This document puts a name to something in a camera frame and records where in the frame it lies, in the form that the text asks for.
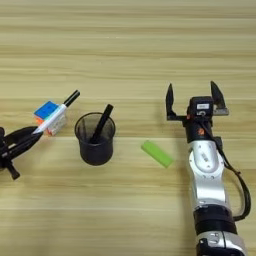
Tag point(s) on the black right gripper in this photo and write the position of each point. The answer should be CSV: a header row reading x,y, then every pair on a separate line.
x,y
199,130

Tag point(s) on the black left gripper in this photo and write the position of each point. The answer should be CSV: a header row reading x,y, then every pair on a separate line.
x,y
6,160

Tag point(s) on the multicoloured puzzle cube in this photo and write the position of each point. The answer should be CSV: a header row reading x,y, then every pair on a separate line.
x,y
46,110

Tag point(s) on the white marker with black cap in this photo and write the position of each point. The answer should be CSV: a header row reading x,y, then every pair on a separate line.
x,y
53,116

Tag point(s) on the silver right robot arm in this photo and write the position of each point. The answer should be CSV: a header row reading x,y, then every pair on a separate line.
x,y
206,176

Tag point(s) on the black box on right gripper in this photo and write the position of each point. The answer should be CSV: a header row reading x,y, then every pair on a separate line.
x,y
201,106

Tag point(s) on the green rectangular block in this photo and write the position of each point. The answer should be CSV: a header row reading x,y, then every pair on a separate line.
x,y
157,154

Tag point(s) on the black mesh pen cup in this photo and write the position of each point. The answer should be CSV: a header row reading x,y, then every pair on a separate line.
x,y
95,150

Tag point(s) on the black pen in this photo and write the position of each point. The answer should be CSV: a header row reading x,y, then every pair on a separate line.
x,y
101,123

